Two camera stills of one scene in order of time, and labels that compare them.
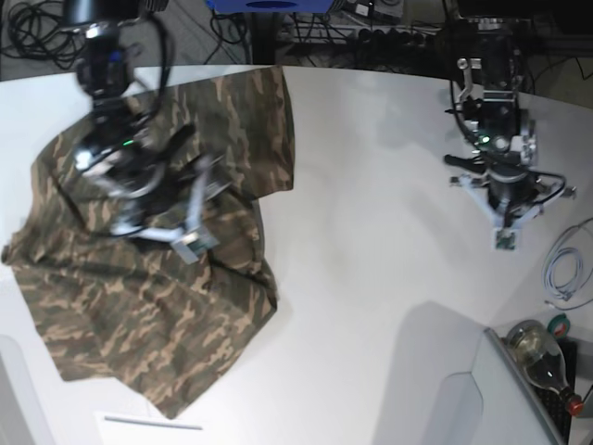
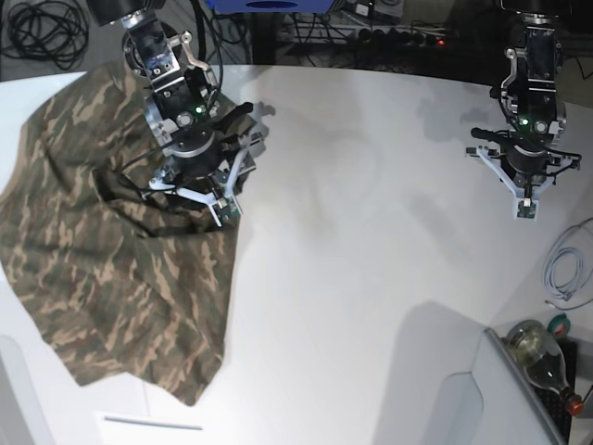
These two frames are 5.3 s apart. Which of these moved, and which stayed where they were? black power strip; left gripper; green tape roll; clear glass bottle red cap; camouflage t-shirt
Moved: left gripper; camouflage t-shirt
Stayed: black power strip; clear glass bottle red cap; green tape roll
